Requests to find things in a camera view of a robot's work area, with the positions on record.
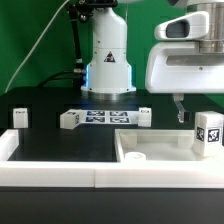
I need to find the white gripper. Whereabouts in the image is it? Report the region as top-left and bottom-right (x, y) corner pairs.
(146, 49), (224, 123)

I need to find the white square table top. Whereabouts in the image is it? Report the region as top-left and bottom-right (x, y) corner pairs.
(115, 129), (224, 162)

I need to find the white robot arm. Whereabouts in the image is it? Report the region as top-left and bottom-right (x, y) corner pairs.
(74, 0), (224, 121)

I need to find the blue fiducial tag sheet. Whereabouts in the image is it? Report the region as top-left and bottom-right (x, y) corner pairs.
(84, 110), (130, 124)

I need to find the white U-shaped fence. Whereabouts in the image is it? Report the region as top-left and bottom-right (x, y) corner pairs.
(0, 130), (224, 188)

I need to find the black cable and post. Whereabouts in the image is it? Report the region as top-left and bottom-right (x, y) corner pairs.
(39, 3), (88, 88)

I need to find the grey cable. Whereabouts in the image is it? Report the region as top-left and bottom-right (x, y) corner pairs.
(4, 0), (72, 95)

